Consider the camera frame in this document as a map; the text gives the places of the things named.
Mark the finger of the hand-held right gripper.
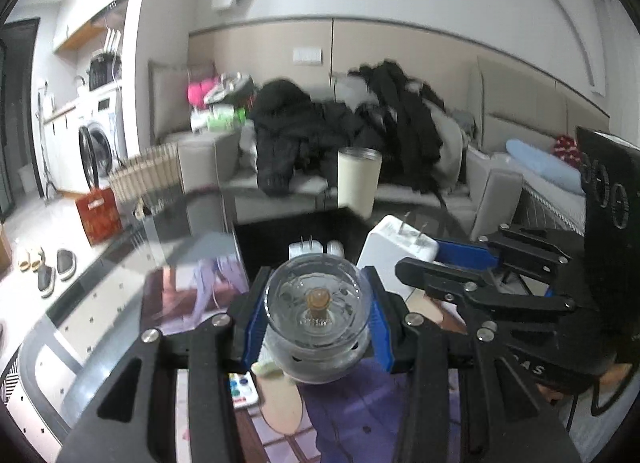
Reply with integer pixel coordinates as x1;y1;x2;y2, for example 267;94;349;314
434;224;572;290
395;257;577;331

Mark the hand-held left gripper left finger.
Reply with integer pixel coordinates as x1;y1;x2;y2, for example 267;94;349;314
59;266;274;463

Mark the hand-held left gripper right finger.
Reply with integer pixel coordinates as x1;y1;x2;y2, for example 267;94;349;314
363;265;583;463

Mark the large white power adapter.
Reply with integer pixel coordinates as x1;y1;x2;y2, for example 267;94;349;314
356;214;441;296

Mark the clear glass jar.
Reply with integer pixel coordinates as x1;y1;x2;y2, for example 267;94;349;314
260;253;375;385

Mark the watercolour paint palette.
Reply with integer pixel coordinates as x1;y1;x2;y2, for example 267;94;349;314
227;372;262;411

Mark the grey quilted mattress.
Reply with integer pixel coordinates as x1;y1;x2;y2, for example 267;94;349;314
515;183;587;236

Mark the light blue pillow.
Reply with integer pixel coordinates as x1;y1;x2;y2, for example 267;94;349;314
505;139;586;196

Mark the red spotted cloth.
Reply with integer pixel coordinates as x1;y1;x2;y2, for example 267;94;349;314
551;134;581;160

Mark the cream tumbler cup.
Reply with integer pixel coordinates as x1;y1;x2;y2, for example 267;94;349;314
337;146;383;219

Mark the pile of dark clothes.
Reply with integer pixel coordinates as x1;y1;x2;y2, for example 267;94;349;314
347;60;468;206

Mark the beige sofa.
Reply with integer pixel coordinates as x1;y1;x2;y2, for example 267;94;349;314
150;59;523;239

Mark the beige padded headboard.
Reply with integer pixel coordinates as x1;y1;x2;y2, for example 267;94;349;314
475;56;612;156

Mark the wicker basket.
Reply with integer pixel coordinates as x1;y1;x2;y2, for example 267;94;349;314
107;143;182;204

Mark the red patterned box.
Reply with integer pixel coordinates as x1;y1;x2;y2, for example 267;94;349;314
75;188;123;246

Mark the black puffer jacket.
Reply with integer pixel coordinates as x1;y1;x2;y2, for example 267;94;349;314
248;78;368;196

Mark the dark slipper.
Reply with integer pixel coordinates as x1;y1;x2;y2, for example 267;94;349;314
56;249;77;281
38;265;57;299

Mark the green and white packet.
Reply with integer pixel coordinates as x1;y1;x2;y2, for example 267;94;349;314
190;106;248;133

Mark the white washing machine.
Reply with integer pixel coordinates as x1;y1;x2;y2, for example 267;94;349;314
76;83;128;194

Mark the pink plush item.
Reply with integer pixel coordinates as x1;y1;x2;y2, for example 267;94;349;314
187;79;221;110

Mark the beige sofa cushion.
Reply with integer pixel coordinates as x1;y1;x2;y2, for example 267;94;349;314
148;59;217;141

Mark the black striped rug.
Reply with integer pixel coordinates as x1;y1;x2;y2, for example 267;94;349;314
0;350;26;406

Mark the white kitchen counter cabinet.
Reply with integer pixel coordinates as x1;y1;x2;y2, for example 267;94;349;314
41;98;93;196

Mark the white waste bin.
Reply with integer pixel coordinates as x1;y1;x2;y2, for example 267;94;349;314
18;164;38;194

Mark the black countertop appliance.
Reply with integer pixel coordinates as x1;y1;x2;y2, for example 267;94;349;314
87;52;122;93

